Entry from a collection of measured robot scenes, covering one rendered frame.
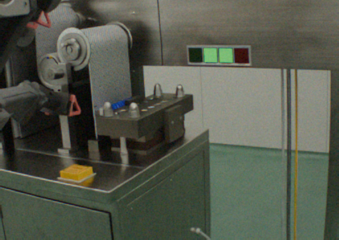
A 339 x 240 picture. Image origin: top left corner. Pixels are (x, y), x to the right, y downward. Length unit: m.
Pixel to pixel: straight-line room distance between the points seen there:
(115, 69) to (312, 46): 0.70
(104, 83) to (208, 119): 2.83
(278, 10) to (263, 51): 0.15
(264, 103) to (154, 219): 2.78
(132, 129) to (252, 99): 2.79
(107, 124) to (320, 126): 2.80
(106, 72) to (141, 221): 0.54
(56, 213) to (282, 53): 0.91
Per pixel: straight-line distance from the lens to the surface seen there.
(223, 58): 1.70
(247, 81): 4.20
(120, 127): 1.52
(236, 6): 1.67
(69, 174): 1.40
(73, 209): 1.45
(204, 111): 4.42
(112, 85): 1.71
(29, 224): 1.63
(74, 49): 1.60
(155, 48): 1.83
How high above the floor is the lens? 1.39
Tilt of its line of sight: 12 degrees down
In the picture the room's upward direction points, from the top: 5 degrees counter-clockwise
